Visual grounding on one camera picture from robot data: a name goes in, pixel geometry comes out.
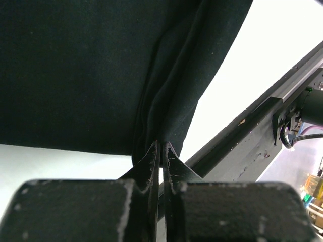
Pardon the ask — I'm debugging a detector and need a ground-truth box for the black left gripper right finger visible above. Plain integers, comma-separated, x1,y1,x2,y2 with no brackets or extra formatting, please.
161,143,317,241

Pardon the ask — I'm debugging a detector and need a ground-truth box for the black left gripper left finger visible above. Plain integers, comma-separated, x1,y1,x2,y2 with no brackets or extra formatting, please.
1,141,159,241

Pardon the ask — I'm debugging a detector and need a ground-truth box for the black t-shirt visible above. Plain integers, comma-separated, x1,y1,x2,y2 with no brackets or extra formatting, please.
1,1,252,163

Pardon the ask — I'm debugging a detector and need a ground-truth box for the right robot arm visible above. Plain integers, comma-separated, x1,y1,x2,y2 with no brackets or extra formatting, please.
298,68,322,126

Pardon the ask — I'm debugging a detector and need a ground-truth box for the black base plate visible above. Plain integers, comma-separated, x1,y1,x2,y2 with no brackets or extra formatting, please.
186,43,322,182

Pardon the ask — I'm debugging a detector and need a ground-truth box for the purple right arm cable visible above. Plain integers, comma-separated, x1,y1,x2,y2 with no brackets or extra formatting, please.
301,125,323,134

